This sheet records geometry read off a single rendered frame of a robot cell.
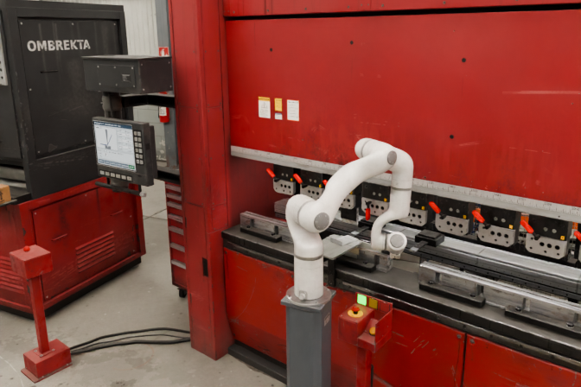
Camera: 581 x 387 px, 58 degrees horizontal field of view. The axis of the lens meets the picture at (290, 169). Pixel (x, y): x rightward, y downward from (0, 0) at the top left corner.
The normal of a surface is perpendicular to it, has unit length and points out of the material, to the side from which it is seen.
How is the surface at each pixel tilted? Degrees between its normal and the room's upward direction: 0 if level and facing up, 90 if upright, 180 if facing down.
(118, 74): 90
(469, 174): 90
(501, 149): 90
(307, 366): 90
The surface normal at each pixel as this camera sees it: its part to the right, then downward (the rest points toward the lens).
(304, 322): -0.43, 0.23
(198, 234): -0.64, 0.20
